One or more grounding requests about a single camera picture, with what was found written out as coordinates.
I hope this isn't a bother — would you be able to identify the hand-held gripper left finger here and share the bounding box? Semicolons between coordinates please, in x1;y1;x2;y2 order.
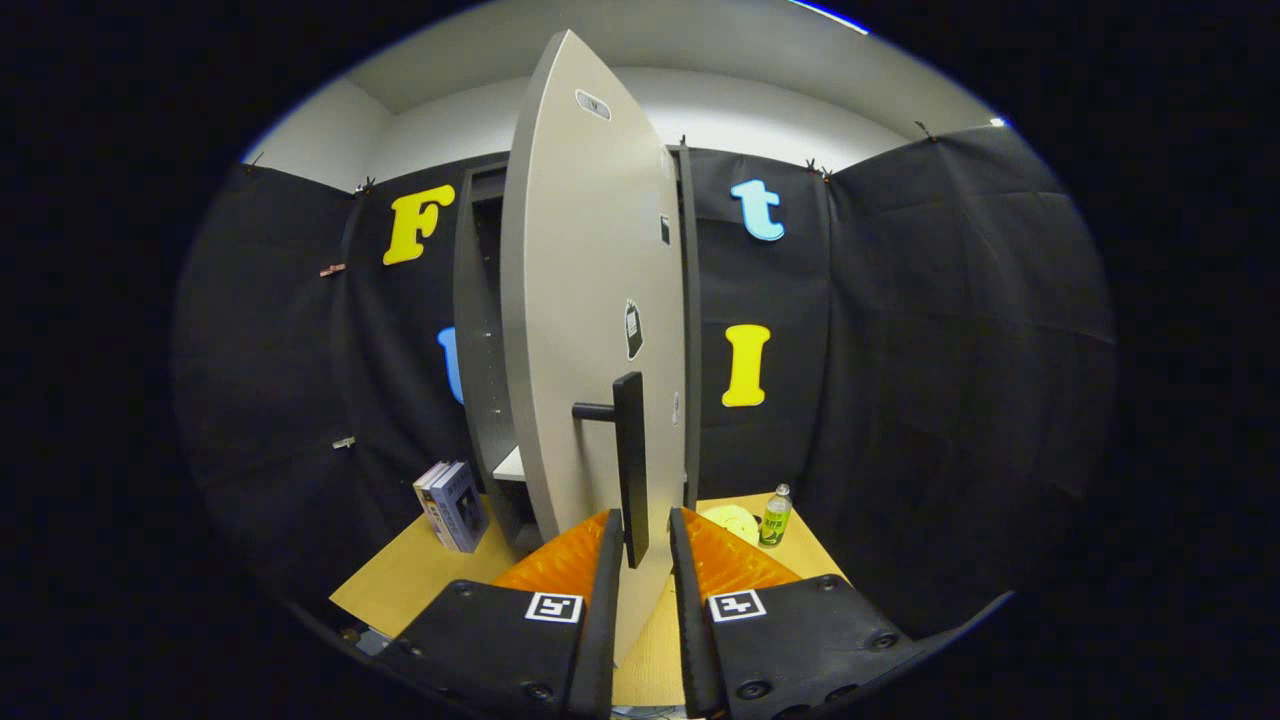
385;508;626;719

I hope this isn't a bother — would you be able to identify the grey shoe cabinet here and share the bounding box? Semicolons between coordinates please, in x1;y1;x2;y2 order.
452;145;703;556

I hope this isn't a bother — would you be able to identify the beige shoe cabinet door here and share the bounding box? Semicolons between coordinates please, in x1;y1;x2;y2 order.
500;28;689;666

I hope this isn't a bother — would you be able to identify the blue book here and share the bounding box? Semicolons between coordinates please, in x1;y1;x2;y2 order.
430;462;491;554

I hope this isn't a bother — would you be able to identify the black backdrop cloth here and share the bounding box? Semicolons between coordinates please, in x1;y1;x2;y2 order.
170;125;1116;641

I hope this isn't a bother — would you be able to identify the pale yellow round plate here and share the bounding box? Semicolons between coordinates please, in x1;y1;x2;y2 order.
700;504;763;547

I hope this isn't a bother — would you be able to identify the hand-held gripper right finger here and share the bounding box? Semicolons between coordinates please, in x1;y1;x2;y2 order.
668;506;926;720

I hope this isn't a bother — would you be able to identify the black door handle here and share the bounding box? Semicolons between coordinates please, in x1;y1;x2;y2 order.
572;372;651;569

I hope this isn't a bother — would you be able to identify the green drink bottle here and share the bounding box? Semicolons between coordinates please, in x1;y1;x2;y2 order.
758;484;794;549

